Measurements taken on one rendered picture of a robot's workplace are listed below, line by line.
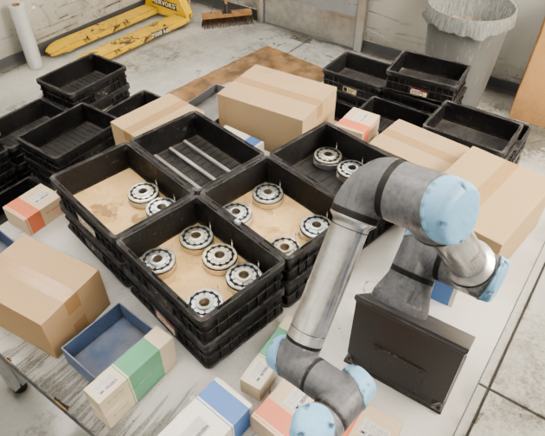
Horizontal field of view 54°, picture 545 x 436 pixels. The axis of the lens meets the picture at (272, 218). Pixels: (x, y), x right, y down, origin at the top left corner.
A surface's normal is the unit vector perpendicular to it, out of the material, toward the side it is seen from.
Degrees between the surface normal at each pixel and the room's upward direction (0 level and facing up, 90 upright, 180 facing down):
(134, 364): 0
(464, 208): 75
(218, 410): 0
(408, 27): 90
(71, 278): 0
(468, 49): 94
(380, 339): 90
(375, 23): 90
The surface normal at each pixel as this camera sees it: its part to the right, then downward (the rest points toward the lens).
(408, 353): -0.56, 0.56
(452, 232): 0.65, 0.29
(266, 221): 0.00, -0.73
